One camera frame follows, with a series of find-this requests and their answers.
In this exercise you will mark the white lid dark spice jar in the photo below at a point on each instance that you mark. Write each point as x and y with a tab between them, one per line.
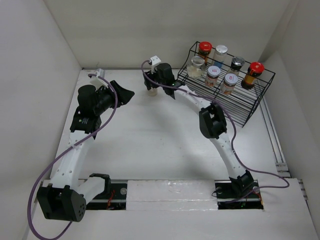
229	82

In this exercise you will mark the red lid chili jar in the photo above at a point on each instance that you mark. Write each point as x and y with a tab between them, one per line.
254	70
204	50

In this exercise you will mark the black knob grinder jar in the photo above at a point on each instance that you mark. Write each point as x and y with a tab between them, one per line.
152	92

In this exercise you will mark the wide clear glass jar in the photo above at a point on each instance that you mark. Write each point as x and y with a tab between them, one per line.
196	67

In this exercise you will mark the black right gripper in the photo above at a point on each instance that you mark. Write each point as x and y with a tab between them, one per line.
147	82

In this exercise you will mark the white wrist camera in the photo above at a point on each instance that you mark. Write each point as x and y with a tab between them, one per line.
154	61
96	78

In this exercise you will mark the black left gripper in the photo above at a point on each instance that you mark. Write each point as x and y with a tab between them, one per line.
124	95

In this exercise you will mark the white lid orange spice jar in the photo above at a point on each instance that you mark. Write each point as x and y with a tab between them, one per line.
212	75

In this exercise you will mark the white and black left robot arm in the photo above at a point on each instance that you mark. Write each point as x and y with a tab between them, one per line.
64	198

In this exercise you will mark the silver lid blue label shaker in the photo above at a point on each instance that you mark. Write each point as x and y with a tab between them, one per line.
219	55

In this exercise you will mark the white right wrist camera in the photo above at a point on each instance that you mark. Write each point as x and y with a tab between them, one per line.
154	61

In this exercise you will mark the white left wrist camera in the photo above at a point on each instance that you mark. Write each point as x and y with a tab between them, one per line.
96	78

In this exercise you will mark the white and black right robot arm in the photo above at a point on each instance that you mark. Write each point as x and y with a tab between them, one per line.
212	122

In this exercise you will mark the black collar pepper shaker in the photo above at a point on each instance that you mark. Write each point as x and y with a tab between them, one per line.
237	63

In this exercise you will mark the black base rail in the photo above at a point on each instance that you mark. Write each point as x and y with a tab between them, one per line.
173	195

